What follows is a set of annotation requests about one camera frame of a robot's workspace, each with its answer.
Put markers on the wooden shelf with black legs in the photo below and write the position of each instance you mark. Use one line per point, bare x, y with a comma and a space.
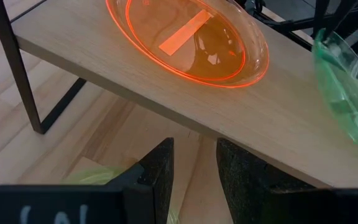
259, 118

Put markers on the orange translucent plastic plate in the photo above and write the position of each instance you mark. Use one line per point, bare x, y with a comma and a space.
188, 43

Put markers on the black aluminium table frame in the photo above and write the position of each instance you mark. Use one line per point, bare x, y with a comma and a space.
291, 26

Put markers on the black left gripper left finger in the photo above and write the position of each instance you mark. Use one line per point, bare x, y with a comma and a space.
157, 186

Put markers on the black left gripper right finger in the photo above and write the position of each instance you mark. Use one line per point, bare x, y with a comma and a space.
244, 186

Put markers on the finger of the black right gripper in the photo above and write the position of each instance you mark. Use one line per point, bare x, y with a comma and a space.
321, 14
343, 14

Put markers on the green translucent plastic plate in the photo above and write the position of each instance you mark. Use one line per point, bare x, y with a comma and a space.
346, 93
95, 176

